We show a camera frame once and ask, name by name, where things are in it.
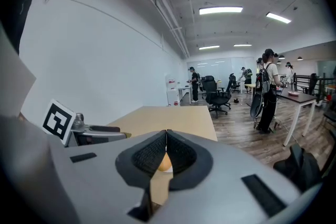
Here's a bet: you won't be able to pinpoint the round golden-brown bread food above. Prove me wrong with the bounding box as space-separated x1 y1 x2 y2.
157 152 174 173

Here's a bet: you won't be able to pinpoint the white desk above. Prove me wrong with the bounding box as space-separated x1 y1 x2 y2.
177 86 193 106

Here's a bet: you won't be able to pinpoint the black office chair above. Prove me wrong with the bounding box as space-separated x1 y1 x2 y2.
203 75 232 119
226 73 241 94

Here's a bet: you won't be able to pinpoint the black metal railing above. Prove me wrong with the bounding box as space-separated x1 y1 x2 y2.
292 72 336 103

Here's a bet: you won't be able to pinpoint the dark table with white legs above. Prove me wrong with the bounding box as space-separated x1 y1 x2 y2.
272 88 318 147

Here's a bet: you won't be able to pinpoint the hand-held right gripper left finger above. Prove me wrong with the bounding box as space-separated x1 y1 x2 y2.
48 129 169 224

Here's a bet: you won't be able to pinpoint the white ceiling pipes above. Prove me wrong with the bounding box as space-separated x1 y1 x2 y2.
146 0 191 59

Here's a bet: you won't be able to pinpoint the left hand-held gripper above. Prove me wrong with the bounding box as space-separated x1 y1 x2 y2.
41 98 132 148

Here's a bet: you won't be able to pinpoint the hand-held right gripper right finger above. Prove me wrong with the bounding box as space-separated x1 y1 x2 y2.
151 129 302 224

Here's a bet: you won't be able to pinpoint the white water dispenser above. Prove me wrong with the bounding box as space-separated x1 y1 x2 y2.
164 73 182 107

